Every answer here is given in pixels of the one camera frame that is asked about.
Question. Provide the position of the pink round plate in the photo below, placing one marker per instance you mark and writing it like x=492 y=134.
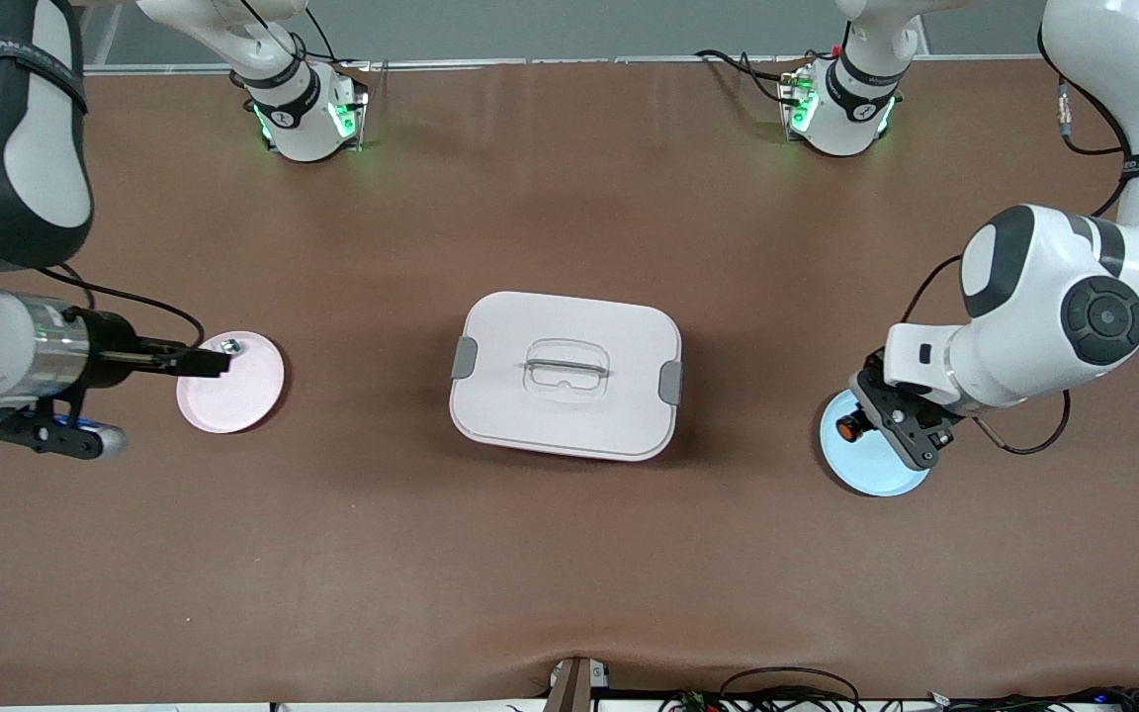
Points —
x=233 y=405

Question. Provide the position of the white lidded storage box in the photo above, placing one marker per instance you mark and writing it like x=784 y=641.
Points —
x=569 y=316

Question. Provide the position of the aluminium table edge rail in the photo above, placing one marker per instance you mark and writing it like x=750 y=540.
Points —
x=579 y=61

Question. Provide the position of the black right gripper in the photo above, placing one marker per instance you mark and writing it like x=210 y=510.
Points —
x=107 y=349

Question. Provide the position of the orange push-button switch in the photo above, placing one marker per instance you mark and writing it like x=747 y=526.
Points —
x=844 y=429

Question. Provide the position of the light blue round plate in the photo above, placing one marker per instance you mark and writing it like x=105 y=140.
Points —
x=866 y=473

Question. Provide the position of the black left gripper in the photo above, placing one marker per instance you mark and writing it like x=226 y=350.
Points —
x=864 y=417

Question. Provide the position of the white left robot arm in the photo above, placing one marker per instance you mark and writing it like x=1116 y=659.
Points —
x=1024 y=326

